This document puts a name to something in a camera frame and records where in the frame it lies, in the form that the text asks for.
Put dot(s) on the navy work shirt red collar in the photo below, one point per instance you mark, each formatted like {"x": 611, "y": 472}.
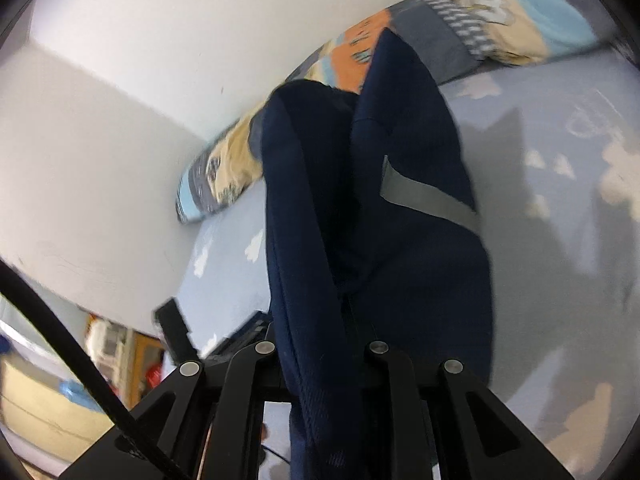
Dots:
{"x": 400, "y": 260}

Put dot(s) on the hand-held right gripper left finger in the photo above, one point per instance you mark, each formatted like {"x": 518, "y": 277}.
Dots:
{"x": 245, "y": 375}

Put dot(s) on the light blue bed sheet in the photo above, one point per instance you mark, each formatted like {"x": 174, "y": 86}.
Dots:
{"x": 550, "y": 220}

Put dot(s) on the rolled patchwork quilt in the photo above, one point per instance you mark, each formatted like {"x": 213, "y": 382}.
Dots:
{"x": 500, "y": 10}

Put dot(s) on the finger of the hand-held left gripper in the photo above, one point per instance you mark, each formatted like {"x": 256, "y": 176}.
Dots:
{"x": 172, "y": 327}

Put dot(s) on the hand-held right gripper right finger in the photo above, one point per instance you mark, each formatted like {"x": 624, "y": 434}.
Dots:
{"x": 395, "y": 385}

